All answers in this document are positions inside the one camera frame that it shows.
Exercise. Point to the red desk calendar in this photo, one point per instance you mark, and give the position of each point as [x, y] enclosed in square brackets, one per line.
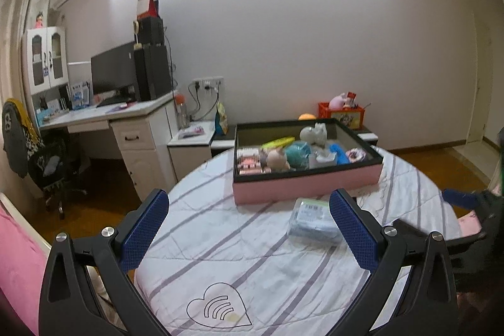
[146, 5]

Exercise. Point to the teal round case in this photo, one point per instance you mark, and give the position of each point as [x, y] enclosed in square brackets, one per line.
[297, 155]

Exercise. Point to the white nightstand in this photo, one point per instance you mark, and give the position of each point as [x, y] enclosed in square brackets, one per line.
[189, 159]

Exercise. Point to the orange octopus plush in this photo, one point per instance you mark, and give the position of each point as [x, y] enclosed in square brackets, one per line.
[307, 116]

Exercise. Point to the clear bottle with red cap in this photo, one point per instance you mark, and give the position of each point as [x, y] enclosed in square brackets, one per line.
[182, 113]

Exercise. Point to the beige curtain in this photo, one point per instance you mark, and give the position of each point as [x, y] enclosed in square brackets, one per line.
[12, 44]

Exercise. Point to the white desk with drawers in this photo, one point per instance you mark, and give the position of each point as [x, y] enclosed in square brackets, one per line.
[134, 159]

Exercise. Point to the white bear figure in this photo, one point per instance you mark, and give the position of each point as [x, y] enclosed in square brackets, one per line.
[313, 134]

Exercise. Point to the white ceramic holder cup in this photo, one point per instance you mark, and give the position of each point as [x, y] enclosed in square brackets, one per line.
[321, 159]

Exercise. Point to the small cream stand fan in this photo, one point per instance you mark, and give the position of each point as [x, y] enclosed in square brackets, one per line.
[137, 44]

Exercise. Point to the clear packet of blue masks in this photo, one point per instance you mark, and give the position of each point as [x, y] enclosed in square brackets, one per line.
[311, 220]

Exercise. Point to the black office chair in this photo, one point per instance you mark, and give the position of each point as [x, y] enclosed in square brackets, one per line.
[51, 166]

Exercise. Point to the red snack packet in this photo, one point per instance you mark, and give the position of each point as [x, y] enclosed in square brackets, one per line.
[351, 98]

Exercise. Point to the black computer tower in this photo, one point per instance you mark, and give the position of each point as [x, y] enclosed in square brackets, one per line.
[151, 72]

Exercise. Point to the pink quilted blanket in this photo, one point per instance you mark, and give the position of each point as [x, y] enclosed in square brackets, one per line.
[468, 222]

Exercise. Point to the pink box with black rim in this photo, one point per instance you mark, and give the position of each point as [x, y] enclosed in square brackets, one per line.
[307, 186]

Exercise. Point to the white glass-door cabinet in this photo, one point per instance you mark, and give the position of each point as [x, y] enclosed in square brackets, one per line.
[27, 60]

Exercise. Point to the white door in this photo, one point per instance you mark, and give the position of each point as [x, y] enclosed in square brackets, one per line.
[480, 92]

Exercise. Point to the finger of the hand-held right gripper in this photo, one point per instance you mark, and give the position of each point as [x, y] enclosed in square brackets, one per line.
[456, 197]
[405, 224]

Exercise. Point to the small pink doll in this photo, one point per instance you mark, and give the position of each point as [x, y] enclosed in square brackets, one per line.
[39, 21]

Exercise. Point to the pink plush toy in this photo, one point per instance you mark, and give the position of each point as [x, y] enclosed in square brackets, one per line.
[337, 101]

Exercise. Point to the red printed crate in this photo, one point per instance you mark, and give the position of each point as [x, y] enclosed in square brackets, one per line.
[352, 117]

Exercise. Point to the purple mouse pad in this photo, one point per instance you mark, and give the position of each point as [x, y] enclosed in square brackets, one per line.
[118, 108]

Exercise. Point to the blue and yellow snack bag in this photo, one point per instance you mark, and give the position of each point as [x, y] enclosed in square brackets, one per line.
[221, 119]

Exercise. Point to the blue and white box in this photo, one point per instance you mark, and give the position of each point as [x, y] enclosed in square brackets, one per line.
[80, 96]

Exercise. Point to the purple patterned pencil case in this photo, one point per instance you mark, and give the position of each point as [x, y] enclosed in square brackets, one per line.
[191, 132]

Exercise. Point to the pink cat doll figure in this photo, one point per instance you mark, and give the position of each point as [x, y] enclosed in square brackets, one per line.
[275, 161]

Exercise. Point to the black computer monitor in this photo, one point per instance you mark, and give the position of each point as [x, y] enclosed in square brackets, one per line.
[112, 68]

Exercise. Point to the yellow highlighter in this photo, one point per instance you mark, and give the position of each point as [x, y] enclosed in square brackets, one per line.
[279, 142]

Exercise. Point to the white bed frame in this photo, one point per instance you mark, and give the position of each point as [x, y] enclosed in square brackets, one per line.
[27, 225]

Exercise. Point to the black speaker box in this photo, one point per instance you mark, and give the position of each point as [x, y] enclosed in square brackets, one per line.
[151, 31]

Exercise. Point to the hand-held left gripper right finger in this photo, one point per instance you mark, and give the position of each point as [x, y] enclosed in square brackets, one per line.
[352, 229]

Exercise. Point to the yellow and black jacket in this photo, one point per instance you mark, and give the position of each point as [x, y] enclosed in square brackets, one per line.
[15, 135]

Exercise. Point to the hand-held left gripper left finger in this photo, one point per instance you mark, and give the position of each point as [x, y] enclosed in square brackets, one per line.
[145, 227]

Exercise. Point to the black keyboard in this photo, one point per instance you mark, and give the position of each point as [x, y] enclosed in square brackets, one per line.
[114, 101]

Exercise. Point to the pink bed sheet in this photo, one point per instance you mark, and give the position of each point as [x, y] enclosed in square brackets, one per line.
[19, 261]

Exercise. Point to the white wall socket strip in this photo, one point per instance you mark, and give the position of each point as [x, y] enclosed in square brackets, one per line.
[208, 83]

